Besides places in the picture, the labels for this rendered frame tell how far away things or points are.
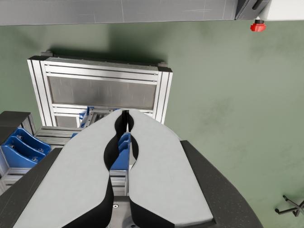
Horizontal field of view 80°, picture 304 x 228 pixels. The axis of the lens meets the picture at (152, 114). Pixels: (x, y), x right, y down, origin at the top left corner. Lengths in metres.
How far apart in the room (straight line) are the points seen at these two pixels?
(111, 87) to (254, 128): 1.37
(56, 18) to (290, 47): 1.59
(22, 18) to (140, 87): 0.89
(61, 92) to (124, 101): 0.40
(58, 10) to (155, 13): 0.17
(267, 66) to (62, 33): 1.49
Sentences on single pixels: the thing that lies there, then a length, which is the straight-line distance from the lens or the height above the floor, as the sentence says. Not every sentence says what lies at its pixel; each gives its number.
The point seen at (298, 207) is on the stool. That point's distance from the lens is 3.23.
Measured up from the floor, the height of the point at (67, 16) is 0.95.
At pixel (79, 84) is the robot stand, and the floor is 0.21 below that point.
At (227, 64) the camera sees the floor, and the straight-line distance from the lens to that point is 1.53.
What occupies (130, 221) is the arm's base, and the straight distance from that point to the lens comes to 0.56.
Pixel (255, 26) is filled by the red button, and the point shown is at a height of 0.81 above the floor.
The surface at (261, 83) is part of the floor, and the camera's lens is 1.74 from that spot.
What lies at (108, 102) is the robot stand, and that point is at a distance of 1.27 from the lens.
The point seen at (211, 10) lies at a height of 0.95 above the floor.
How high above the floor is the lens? 1.32
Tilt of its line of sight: 58 degrees down
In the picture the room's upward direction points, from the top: 172 degrees clockwise
